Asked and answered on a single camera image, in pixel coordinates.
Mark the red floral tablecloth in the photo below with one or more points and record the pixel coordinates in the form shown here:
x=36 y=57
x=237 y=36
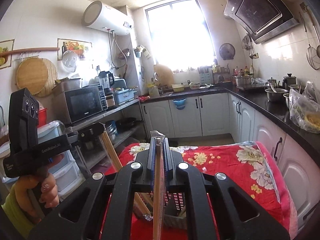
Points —
x=216 y=207

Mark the chopsticks pack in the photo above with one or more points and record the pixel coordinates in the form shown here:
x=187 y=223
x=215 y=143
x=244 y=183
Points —
x=159 y=186
x=142 y=201

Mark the steel bowl on counter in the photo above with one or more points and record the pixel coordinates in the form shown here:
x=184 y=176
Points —
x=276 y=95

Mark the black microwave oven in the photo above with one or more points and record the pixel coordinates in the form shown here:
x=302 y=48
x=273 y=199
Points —
x=72 y=106

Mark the small black wall fan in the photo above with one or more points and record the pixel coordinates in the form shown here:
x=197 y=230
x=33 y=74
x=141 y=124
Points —
x=227 y=51

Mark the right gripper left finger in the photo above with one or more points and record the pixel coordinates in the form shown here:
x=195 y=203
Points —
x=101 y=207

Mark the white lower kitchen cabinets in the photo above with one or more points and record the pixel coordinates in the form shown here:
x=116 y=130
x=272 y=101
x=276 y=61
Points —
x=246 y=117

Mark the grey lidded storage box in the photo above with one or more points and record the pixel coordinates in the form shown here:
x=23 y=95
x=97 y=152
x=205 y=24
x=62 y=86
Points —
x=123 y=96

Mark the plastic drawer tower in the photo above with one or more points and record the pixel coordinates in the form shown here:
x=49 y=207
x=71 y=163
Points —
x=66 y=172

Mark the steel stockpot on shelf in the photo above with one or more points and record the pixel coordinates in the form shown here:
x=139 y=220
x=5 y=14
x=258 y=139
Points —
x=111 y=129

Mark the black plastic utensil basket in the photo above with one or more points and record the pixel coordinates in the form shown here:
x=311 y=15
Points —
x=173 y=207

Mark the plastic bag on counter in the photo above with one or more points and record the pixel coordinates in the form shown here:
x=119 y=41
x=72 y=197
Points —
x=304 y=108

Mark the hanging skimmer strainer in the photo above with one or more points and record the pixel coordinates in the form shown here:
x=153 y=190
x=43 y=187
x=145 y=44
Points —
x=312 y=57

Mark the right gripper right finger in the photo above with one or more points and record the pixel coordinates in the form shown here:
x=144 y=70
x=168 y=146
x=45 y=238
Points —
x=216 y=207

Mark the fruit picture on wall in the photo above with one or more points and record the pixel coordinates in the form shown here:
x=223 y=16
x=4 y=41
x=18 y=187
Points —
x=81 y=48

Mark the metal storage shelf rack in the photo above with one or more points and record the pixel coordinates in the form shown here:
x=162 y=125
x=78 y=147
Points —
x=92 y=132

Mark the person's left hand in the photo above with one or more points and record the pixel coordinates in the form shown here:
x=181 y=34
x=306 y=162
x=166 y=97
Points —
x=32 y=192

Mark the white water heater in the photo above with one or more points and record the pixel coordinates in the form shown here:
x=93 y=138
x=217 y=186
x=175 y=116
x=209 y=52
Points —
x=100 y=16

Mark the red plastic basin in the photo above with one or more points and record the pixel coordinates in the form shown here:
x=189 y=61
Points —
x=42 y=117

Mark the black frying pan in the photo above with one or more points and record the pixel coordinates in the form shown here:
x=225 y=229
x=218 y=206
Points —
x=125 y=123

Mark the black range hood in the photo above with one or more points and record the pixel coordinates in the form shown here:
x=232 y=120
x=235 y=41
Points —
x=262 y=19

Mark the blue hanging bowl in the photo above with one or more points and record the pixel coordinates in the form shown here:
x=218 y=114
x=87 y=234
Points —
x=179 y=103

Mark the blender with black base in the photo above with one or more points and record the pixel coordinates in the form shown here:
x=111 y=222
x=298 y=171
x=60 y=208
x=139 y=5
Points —
x=106 y=81

